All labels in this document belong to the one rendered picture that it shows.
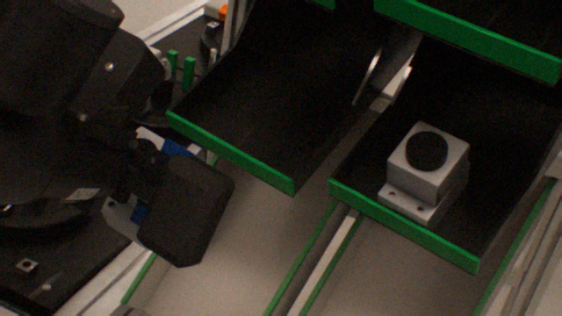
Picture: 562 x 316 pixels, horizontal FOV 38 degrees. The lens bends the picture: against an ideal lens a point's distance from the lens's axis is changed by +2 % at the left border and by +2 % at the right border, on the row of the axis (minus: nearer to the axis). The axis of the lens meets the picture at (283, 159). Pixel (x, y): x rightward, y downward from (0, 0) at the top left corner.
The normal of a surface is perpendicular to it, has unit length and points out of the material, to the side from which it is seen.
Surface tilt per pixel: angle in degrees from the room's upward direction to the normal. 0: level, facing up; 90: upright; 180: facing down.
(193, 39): 0
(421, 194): 115
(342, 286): 45
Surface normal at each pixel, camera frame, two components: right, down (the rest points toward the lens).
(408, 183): -0.59, 0.69
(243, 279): -0.29, -0.31
